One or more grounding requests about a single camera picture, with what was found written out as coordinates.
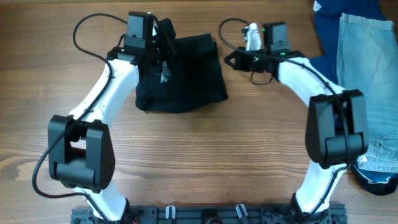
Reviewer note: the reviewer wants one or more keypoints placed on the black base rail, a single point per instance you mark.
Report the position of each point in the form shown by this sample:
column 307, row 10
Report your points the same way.
column 265, row 214

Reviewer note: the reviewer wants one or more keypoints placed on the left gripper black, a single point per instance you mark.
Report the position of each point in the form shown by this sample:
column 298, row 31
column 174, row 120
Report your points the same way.
column 165, row 37

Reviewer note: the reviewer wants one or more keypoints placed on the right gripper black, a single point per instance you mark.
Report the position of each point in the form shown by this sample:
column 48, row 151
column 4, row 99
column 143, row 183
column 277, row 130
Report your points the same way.
column 237, row 61

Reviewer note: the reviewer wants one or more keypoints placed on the light blue denim shorts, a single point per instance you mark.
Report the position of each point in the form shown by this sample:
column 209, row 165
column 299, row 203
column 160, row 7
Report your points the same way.
column 366, row 59

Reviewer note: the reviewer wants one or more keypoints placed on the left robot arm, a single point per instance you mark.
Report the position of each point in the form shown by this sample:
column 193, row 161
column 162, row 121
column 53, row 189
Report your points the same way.
column 80, row 152

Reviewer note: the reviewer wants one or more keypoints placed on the dark garment with blue lining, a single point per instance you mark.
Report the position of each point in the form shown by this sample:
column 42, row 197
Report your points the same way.
column 377, row 183

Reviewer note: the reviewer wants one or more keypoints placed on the black shorts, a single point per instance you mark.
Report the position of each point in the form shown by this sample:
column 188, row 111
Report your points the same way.
column 190, row 81

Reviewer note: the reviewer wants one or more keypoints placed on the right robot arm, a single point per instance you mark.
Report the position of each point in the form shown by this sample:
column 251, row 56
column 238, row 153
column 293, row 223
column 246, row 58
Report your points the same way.
column 336, row 131

